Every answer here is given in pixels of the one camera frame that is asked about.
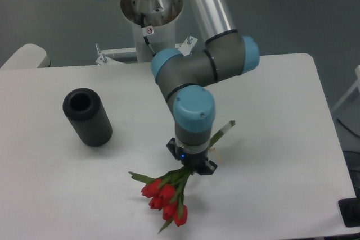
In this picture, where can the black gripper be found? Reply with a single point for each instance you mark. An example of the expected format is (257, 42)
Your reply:
(194, 158)

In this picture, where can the red tulip bouquet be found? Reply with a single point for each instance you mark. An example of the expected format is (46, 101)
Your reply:
(167, 192)

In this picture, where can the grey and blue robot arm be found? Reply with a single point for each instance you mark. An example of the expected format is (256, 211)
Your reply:
(182, 77)

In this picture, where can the black ribbed cylindrical vase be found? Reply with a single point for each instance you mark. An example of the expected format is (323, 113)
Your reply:
(86, 113)

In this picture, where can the black device at table edge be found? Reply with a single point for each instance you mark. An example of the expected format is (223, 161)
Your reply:
(349, 208)

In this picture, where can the white rounded side table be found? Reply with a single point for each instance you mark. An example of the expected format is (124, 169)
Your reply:
(29, 56)

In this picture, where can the white metal base frame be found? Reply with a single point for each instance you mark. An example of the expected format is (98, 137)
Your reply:
(129, 55)

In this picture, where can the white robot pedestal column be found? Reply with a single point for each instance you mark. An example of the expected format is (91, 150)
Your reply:
(153, 24)

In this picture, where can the white furniture frame at right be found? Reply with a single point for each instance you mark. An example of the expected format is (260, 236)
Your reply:
(350, 95)

